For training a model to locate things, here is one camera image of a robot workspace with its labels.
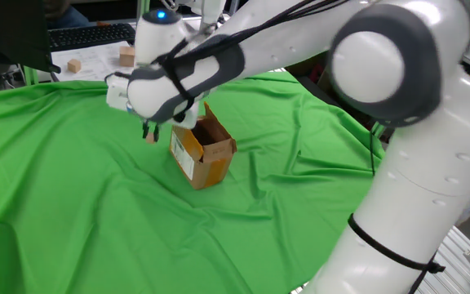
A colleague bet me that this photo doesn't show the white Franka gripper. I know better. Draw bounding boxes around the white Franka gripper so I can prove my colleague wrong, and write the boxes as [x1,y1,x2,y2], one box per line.
[105,74,201,144]

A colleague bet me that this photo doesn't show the open cardboard box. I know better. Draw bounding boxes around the open cardboard box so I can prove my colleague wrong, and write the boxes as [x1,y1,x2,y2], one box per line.
[168,101,238,191]

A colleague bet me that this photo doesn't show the large wooden block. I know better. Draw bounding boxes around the large wooden block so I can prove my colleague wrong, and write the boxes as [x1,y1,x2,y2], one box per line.
[118,46,136,69]

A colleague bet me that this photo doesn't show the white paper sheets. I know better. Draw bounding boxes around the white paper sheets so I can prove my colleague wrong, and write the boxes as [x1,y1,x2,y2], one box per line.
[51,40,136,82]

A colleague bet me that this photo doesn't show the green cloth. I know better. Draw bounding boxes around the green cloth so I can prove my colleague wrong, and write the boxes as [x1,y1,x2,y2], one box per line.
[0,71,386,294]

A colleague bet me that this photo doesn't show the black keyboard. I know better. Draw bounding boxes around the black keyboard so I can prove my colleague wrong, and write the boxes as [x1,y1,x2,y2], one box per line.
[47,23,137,53]

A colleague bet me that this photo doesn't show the person in blue clothing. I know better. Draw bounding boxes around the person in blue clothing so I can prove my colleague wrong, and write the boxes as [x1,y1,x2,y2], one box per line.
[42,0,90,29]

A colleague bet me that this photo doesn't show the black monitor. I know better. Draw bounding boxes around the black monitor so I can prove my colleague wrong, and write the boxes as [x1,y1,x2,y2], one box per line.
[0,0,61,74]

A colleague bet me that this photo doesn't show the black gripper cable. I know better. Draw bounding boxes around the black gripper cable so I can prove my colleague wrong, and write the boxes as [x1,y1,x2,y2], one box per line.
[103,71,133,82]

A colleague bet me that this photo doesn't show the black cable bundle with straps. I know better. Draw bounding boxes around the black cable bundle with straps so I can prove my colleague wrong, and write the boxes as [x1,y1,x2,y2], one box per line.
[153,0,446,294]

